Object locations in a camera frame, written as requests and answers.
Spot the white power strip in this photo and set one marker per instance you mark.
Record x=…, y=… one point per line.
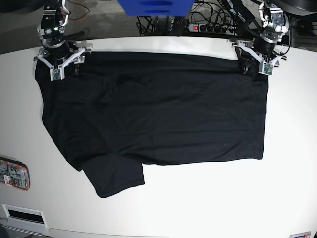
x=210, y=28

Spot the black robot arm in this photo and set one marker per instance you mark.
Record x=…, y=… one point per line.
x=274, y=25
x=52, y=27

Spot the white slotted tray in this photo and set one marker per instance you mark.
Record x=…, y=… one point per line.
x=25, y=220

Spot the colourful sticker card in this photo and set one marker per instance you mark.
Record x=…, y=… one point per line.
x=301, y=235

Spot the blue plastic block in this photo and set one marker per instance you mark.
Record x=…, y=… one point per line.
x=156, y=7

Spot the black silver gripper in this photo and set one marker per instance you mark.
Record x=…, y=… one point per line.
x=59, y=53
x=263, y=44

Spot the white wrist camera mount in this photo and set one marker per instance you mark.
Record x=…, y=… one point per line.
x=265, y=66
x=58, y=73

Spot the black T-shirt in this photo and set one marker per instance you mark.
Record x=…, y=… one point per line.
x=127, y=109

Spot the orange screw assortment box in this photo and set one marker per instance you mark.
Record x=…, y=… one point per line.
x=14, y=173

